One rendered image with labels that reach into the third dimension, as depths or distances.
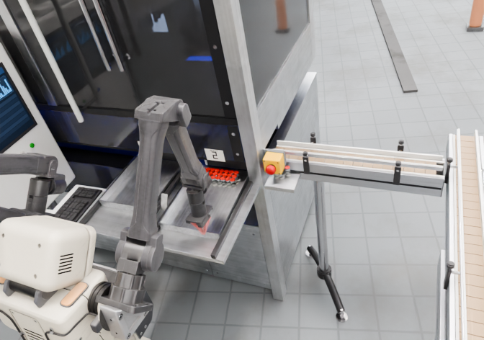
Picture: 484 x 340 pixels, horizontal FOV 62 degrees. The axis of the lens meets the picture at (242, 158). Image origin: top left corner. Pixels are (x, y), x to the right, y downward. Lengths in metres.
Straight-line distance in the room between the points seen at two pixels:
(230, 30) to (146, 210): 0.64
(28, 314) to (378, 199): 2.25
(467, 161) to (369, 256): 1.01
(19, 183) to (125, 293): 1.09
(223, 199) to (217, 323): 0.91
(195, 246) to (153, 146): 0.64
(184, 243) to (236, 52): 0.73
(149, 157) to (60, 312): 0.42
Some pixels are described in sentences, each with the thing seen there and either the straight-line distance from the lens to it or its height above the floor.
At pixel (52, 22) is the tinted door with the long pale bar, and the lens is 1.80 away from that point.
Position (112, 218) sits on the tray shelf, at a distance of 1.80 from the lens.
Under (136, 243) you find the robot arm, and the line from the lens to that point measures 1.09.
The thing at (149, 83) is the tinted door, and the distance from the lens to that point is 1.65.
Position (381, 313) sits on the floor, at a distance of 2.36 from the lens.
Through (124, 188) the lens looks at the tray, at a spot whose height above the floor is 0.88.
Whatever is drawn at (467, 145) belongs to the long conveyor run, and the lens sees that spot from 1.86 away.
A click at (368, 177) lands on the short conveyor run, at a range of 1.69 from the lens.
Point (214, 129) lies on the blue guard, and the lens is 1.60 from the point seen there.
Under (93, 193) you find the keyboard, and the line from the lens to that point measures 2.06.
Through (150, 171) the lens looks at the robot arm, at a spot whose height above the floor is 1.44.
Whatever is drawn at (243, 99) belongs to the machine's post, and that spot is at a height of 1.30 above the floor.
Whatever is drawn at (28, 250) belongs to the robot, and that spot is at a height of 1.36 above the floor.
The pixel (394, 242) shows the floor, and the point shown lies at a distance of 2.64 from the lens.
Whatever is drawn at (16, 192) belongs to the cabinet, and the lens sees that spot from 2.03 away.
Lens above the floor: 2.03
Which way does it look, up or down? 38 degrees down
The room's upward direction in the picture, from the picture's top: 12 degrees counter-clockwise
